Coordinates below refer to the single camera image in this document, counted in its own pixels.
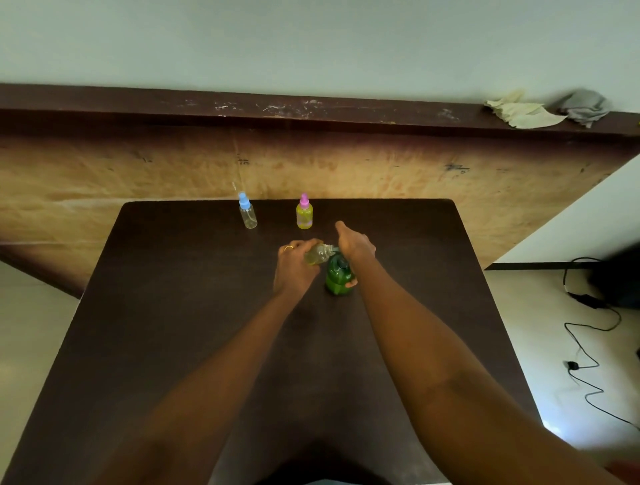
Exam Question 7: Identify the person's left hand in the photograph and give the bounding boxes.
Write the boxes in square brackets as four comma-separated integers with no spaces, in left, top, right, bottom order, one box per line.
[273,239,322,298]

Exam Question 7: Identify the clear spray bottle blue cap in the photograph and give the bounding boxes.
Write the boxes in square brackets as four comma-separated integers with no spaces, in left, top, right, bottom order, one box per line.
[238,192,258,230]

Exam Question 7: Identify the dark bag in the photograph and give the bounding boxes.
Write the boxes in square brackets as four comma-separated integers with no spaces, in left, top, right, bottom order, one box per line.
[589,244,640,309]

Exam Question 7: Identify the brown wooden panel with ledge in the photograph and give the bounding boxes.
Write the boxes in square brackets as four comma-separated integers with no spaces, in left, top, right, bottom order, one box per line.
[0,83,640,299]

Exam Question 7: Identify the small clear bottle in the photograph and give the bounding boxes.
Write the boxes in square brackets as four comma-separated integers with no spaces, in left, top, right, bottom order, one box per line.
[304,243,337,266]

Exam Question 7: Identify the grey crumpled cloth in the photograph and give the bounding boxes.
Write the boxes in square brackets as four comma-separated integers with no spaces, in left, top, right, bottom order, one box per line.
[556,89,613,129]

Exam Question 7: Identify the black cable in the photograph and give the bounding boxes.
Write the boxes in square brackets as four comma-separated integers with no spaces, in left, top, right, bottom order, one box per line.
[562,257,640,432]

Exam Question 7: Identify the cream crumpled cloth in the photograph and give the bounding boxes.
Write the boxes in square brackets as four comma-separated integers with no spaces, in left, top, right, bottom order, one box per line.
[483,90,568,130]

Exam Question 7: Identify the person's left forearm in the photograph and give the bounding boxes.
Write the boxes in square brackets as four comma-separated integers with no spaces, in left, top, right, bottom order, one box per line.
[92,289,308,485]

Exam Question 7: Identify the person's right forearm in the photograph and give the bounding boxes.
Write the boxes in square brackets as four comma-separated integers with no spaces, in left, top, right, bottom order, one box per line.
[350,256,623,485]

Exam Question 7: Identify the yellow spray bottle pink cap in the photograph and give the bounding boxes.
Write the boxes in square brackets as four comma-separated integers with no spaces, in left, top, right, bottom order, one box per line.
[296,193,314,231]

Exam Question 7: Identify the green pump bottle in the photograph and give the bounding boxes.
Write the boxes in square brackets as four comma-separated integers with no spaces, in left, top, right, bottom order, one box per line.
[325,247,357,296]

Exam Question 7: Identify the person's right hand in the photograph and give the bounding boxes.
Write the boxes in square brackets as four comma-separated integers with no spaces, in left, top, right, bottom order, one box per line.
[334,220,377,289]

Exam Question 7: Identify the black power adapter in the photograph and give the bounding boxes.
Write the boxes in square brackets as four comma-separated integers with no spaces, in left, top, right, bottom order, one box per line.
[570,292,608,309]

